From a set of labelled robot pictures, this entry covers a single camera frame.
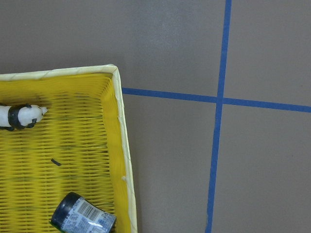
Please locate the yellow woven basket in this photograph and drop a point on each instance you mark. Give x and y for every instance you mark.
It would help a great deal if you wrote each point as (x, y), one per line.
(85, 130)

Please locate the black debris strip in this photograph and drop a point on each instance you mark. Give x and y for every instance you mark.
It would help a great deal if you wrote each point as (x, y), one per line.
(56, 162)

